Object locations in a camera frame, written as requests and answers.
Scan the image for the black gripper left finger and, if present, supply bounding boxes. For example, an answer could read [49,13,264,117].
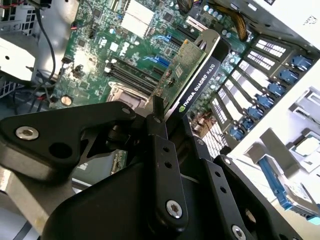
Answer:
[0,96,190,227]

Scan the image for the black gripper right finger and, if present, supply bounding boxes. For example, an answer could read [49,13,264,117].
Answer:
[167,114,305,240]

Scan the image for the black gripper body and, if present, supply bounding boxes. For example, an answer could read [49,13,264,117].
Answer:
[43,159,226,240]

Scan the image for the Nvidia graphics card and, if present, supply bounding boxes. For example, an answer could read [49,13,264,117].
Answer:
[111,28,231,173]

